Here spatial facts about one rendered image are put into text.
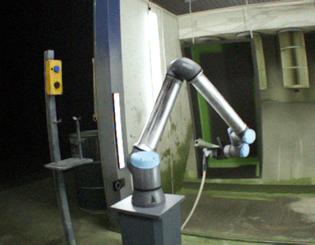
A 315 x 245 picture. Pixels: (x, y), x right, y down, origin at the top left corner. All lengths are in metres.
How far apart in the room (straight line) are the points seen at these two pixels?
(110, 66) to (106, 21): 0.41
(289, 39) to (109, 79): 2.13
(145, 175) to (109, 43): 1.30
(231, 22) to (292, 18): 0.77
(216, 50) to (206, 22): 1.02
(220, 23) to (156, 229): 2.66
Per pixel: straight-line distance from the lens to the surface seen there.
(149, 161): 1.39
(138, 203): 1.44
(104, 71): 2.32
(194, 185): 3.47
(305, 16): 3.35
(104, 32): 2.39
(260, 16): 3.37
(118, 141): 2.29
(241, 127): 1.64
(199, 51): 2.57
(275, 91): 3.66
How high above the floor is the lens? 1.18
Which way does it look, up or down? 4 degrees down
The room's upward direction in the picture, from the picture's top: 4 degrees counter-clockwise
